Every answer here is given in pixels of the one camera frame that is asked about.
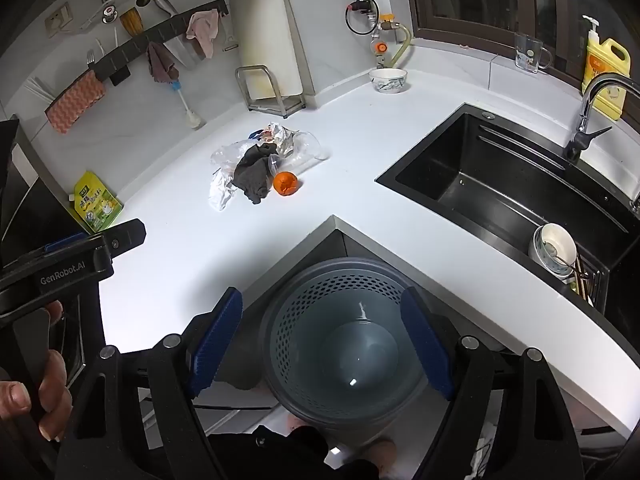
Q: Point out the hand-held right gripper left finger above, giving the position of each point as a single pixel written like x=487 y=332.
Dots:
x=215 y=347

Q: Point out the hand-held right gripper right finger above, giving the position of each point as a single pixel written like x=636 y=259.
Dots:
x=426 y=342

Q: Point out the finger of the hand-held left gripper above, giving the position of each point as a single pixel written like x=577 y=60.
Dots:
x=65 y=243
x=127 y=236

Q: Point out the white plastic wrapper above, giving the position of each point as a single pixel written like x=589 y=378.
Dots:
x=221 y=195

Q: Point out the grey perforated trash basket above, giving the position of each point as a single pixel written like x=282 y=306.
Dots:
x=320 y=360

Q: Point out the clear plastic bag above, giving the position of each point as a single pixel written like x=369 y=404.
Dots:
x=225 y=155

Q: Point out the dark grey cloth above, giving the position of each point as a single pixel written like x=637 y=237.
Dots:
x=254 y=172

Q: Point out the orange fruit peel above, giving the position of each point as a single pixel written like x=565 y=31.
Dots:
x=285 y=183

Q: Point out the foil wrapper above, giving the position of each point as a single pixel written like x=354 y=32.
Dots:
x=279 y=136

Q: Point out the clear plastic cup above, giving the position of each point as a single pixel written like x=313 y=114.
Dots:
x=306 y=152

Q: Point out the person's left hand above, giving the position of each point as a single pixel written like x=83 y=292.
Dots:
x=56 y=385

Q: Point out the green yellow pouch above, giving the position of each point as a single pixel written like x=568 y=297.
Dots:
x=95 y=202

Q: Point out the white bottle brush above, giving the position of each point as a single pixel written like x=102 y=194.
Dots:
x=193 y=119

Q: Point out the blue patterned bowl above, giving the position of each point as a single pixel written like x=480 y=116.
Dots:
x=536 y=260

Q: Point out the pink wavy sponge cloth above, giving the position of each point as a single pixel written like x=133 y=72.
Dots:
x=75 y=101

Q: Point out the small black box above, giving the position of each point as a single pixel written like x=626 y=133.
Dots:
x=120 y=76

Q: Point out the plain white bowl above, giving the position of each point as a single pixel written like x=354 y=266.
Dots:
x=556 y=245

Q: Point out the dark chopsticks bundle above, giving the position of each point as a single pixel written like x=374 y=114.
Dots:
x=582 y=280

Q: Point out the black sink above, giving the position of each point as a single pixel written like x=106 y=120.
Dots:
x=475 y=175

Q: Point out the brown cloth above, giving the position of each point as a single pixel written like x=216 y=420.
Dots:
x=161 y=64

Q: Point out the fork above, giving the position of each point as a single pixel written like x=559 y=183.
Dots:
x=90 y=57

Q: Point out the steel cleaver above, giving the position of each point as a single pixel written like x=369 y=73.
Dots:
x=180 y=52

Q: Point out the steel cutting board rack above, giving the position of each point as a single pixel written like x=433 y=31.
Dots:
x=280 y=106

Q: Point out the brown chopstick holder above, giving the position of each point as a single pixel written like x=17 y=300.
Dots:
x=132 y=21

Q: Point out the peeler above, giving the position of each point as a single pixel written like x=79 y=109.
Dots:
x=230 y=42

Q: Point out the suction hook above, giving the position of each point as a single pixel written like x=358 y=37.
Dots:
x=108 y=13

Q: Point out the white cutting board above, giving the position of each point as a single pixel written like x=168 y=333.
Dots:
x=265 y=30

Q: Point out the white patterned bowl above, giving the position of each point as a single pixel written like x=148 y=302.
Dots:
x=388 y=82

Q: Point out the chrome faucet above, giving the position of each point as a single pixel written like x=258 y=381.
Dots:
x=586 y=110

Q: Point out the gas valve with regulator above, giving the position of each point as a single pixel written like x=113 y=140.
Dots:
x=381 y=47

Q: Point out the glass mug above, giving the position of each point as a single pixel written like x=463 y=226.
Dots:
x=530 y=52

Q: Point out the yellow detergent bottle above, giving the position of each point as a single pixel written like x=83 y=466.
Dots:
x=606 y=67

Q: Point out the black wall rack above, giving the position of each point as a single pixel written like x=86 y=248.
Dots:
x=150 y=37

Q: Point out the wall socket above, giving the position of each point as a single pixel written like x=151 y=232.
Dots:
x=58 y=19

